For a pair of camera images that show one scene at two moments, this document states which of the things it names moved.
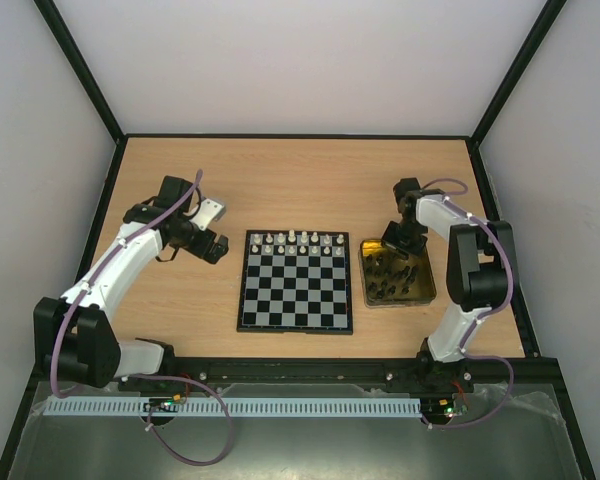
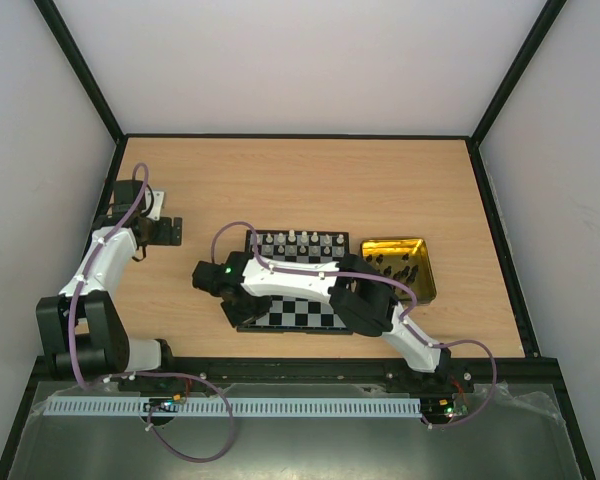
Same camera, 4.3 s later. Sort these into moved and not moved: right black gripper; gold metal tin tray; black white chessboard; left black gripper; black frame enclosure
Moved: right black gripper; left black gripper
Not moved: black white chessboard; black frame enclosure; gold metal tin tray
